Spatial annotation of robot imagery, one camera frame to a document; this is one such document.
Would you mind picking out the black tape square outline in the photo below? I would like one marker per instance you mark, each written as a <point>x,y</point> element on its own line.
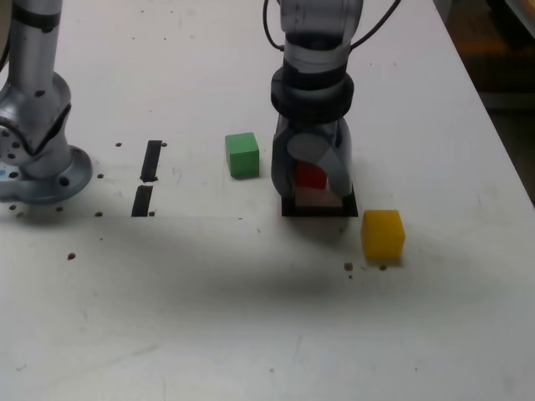
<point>317,212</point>

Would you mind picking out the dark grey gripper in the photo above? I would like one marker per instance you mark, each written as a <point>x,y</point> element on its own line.
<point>313,126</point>

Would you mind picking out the red cube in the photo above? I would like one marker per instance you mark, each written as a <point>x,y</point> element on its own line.
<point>310,176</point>

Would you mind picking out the yellow cube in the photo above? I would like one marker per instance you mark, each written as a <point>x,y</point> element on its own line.
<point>382,236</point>

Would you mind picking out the green cube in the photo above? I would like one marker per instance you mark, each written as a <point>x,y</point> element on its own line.
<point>243,160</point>

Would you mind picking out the black tape strip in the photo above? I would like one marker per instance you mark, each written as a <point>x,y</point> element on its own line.
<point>150,160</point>

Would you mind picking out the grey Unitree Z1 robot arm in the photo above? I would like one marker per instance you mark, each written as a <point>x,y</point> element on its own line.
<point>37,108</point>

